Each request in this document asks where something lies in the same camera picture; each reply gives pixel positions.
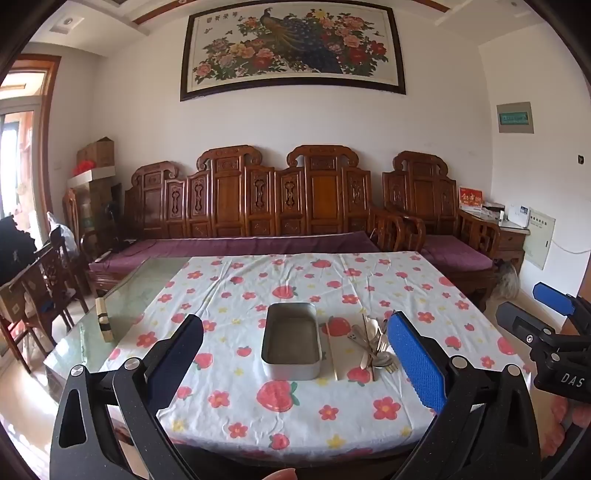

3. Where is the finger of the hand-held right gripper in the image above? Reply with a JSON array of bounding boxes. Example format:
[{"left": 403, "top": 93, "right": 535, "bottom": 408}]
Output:
[
  {"left": 532, "top": 281, "right": 591, "bottom": 330},
  {"left": 495, "top": 301, "right": 557, "bottom": 352}
]

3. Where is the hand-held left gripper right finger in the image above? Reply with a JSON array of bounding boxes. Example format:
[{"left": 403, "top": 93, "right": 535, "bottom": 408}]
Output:
[{"left": 385, "top": 310, "right": 541, "bottom": 480}]

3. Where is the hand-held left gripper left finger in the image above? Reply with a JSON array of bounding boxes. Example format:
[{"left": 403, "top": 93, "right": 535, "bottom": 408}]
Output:
[{"left": 48, "top": 314, "right": 206, "bottom": 480}]

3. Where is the dark wooden chopstick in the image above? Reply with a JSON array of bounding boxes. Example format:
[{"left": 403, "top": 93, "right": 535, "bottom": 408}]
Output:
[{"left": 364, "top": 316, "right": 379, "bottom": 382}]

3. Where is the white plastic spoon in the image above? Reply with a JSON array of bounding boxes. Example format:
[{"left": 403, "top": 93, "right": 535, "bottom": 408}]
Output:
[{"left": 365, "top": 318, "right": 382, "bottom": 370}]

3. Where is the light bamboo chopstick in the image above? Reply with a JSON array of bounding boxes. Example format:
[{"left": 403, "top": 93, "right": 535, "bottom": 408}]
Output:
[
  {"left": 324, "top": 322, "right": 336, "bottom": 381},
  {"left": 327, "top": 322, "right": 340, "bottom": 381}
]

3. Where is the grey metal tin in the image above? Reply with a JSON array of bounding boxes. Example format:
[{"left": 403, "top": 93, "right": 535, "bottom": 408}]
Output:
[{"left": 261, "top": 302, "right": 324, "bottom": 381}]

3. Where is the person's left hand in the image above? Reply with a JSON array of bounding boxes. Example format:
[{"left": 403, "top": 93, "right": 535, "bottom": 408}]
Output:
[{"left": 249, "top": 467, "right": 298, "bottom": 480}]

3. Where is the grey fluffy bundle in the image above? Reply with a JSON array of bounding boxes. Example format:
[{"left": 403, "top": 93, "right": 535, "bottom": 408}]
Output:
[{"left": 491, "top": 261, "right": 520, "bottom": 306}]

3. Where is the wooden side table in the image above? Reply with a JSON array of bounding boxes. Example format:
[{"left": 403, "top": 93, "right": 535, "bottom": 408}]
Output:
[{"left": 462, "top": 210, "right": 530, "bottom": 274}]

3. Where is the strawberry flower print tablecloth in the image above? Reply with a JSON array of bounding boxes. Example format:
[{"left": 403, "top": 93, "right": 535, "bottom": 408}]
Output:
[{"left": 99, "top": 251, "right": 532, "bottom": 459}]

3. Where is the white desk phone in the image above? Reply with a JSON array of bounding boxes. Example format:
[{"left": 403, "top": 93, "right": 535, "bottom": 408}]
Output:
[{"left": 505, "top": 204, "right": 532, "bottom": 228}]

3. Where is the purple armchair cushion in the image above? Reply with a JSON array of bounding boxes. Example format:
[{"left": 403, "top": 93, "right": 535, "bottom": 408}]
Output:
[{"left": 419, "top": 235, "right": 495, "bottom": 271}]

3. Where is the red gift box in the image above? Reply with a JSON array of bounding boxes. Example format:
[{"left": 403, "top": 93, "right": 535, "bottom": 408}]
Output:
[{"left": 458, "top": 186, "right": 486, "bottom": 213}]

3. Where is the purple sofa cushion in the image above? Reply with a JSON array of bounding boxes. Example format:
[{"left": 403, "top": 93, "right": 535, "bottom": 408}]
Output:
[{"left": 90, "top": 232, "right": 382, "bottom": 274}]

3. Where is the wooden dining chair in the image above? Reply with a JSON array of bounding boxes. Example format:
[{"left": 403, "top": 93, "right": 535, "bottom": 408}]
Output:
[{"left": 0, "top": 228, "right": 89, "bottom": 372}]

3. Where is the carved wooden armchair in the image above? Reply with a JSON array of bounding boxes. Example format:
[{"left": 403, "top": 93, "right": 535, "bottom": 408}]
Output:
[{"left": 369, "top": 151, "right": 502, "bottom": 311}]

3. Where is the carved wooden sofa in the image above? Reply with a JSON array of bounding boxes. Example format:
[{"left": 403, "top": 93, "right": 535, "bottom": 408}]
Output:
[{"left": 88, "top": 145, "right": 428, "bottom": 296}]

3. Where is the clear plastic bag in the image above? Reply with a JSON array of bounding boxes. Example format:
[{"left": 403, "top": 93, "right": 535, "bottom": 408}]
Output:
[{"left": 46, "top": 211, "right": 77, "bottom": 253}]

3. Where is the black coat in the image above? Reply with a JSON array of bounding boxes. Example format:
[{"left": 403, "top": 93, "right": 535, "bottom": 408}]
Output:
[{"left": 0, "top": 215, "right": 38, "bottom": 288}]

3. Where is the cardboard boxes stack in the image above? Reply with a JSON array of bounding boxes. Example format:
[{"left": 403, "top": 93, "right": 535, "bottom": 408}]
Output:
[{"left": 67, "top": 166, "right": 116, "bottom": 190}]

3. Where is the cardboard box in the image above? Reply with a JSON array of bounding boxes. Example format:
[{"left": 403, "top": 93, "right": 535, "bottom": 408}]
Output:
[{"left": 76, "top": 137, "right": 116, "bottom": 169}]

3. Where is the framed peacock painting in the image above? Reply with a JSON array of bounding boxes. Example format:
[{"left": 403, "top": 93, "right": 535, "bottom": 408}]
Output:
[{"left": 180, "top": 6, "right": 407, "bottom": 102}]

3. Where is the white wall distribution box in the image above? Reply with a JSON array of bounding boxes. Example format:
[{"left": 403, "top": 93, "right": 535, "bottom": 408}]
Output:
[{"left": 523, "top": 210, "right": 557, "bottom": 271}]

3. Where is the green framed wall panel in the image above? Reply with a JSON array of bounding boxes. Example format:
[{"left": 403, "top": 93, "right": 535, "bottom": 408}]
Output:
[{"left": 496, "top": 102, "right": 534, "bottom": 135}]

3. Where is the wooden door frame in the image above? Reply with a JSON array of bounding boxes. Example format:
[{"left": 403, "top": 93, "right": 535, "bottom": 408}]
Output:
[{"left": 0, "top": 54, "right": 62, "bottom": 220}]

